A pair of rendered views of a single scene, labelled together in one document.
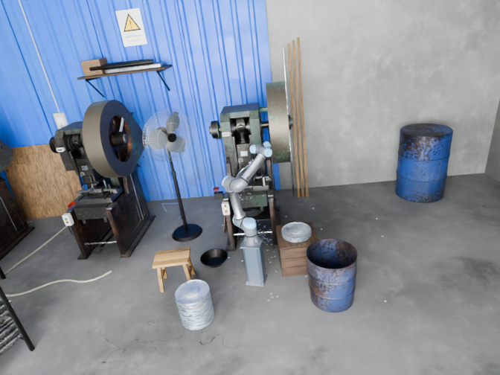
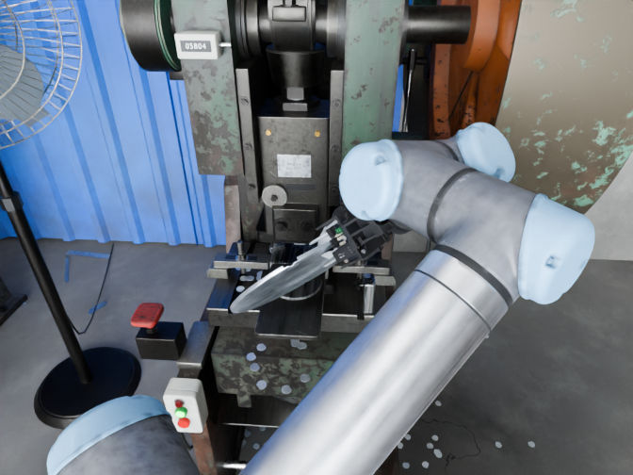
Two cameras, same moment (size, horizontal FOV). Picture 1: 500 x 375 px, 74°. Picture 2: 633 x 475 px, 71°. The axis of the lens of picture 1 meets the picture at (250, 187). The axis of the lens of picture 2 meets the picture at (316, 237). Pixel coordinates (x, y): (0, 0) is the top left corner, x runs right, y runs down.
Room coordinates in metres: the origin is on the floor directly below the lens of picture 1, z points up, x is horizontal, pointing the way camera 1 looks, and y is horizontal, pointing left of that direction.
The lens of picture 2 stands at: (2.44, -0.01, 1.45)
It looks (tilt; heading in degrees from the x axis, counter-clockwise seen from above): 33 degrees down; 359
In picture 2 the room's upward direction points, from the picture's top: straight up
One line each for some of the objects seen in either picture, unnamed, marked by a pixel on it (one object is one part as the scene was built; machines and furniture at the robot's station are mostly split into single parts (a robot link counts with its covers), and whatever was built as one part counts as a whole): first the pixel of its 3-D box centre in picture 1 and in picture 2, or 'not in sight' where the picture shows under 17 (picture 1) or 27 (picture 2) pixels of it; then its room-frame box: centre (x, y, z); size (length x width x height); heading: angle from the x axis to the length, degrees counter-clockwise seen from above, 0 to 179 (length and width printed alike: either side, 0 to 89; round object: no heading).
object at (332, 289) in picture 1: (331, 275); not in sight; (2.24, -0.61, 0.24); 0.42 x 0.42 x 0.48
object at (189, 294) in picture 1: (192, 292); not in sight; (2.20, 0.60, 0.29); 0.29 x 0.29 x 0.01
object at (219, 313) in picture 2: (248, 183); (301, 283); (3.40, 0.01, 0.68); 0.45 x 0.30 x 0.06; 85
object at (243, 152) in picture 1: (244, 154); (297, 169); (3.36, 0.01, 1.04); 0.17 x 0.15 x 0.30; 175
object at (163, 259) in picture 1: (175, 269); not in sight; (2.69, 0.84, 0.16); 0.34 x 0.24 x 0.34; 91
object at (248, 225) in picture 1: (249, 226); not in sight; (2.60, 0.05, 0.62); 0.13 x 0.12 x 0.14; 35
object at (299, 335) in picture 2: (247, 187); (294, 316); (3.23, 0.03, 0.72); 0.25 x 0.14 x 0.14; 175
